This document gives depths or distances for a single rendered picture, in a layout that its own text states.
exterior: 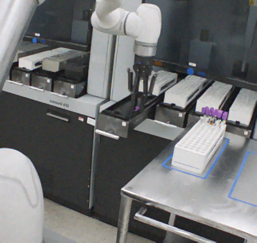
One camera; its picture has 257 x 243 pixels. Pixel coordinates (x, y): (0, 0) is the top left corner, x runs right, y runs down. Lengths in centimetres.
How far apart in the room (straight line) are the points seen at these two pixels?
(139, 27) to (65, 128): 75
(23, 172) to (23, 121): 135
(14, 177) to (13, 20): 41
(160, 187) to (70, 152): 101
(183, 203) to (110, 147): 92
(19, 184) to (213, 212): 49
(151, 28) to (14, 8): 63
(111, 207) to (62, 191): 32
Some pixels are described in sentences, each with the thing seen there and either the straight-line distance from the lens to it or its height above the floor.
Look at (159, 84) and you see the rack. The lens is 174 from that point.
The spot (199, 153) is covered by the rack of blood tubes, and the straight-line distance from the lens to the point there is 108.
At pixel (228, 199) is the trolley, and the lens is 101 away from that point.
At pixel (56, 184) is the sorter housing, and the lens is 212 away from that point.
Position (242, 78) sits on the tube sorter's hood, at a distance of 158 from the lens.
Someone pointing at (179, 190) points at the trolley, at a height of 82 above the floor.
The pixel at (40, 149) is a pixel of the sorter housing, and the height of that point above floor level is 38.
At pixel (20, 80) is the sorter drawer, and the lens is 202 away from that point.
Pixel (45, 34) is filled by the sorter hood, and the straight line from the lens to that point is 196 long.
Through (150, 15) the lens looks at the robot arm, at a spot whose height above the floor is 122.
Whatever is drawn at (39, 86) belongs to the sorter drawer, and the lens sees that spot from 192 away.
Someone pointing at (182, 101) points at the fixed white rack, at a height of 85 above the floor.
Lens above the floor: 135
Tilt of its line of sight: 22 degrees down
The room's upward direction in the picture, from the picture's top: 7 degrees clockwise
